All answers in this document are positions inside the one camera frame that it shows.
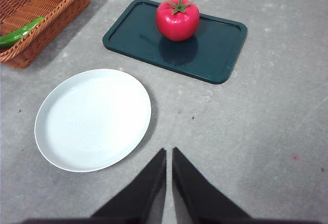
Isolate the green chili pepper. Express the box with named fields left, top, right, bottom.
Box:
left=0, top=16, right=46, bottom=48

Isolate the brown wicker basket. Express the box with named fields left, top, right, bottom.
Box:
left=0, top=0, right=96, bottom=70

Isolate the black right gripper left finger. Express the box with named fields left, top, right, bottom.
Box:
left=90, top=148, right=167, bottom=219

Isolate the dark green rectangular tray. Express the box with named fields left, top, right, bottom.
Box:
left=102, top=0, right=249, bottom=85

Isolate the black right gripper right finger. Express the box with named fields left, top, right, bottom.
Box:
left=172, top=147, right=253, bottom=220

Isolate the red tomato with green stem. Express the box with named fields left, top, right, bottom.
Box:
left=155, top=0, right=200, bottom=42

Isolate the white round plate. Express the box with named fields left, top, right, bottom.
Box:
left=34, top=68, right=152, bottom=173

